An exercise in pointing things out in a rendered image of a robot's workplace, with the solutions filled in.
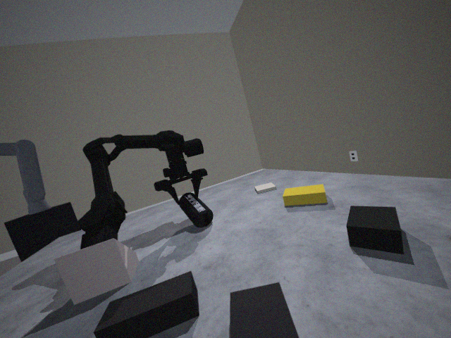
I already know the yellow rectangular block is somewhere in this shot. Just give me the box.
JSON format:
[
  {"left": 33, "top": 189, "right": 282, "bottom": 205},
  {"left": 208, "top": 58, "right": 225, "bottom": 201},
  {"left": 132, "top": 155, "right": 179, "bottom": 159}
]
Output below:
[{"left": 283, "top": 184, "right": 327, "bottom": 206}]

